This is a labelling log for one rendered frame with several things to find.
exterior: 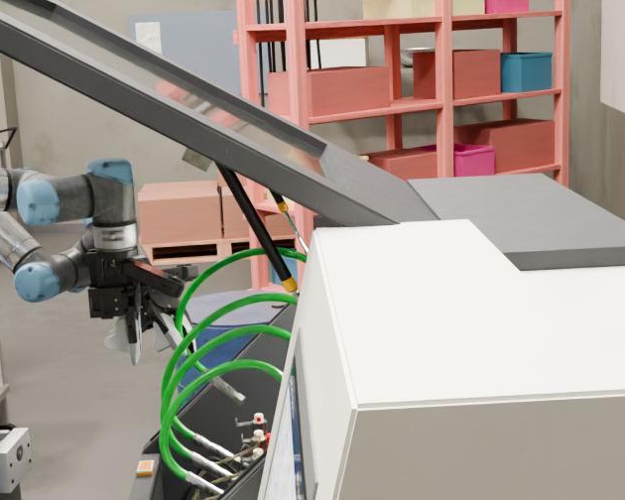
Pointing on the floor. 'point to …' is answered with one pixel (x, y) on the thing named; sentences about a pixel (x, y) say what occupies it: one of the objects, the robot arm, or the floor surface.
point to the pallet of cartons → (198, 220)
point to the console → (451, 376)
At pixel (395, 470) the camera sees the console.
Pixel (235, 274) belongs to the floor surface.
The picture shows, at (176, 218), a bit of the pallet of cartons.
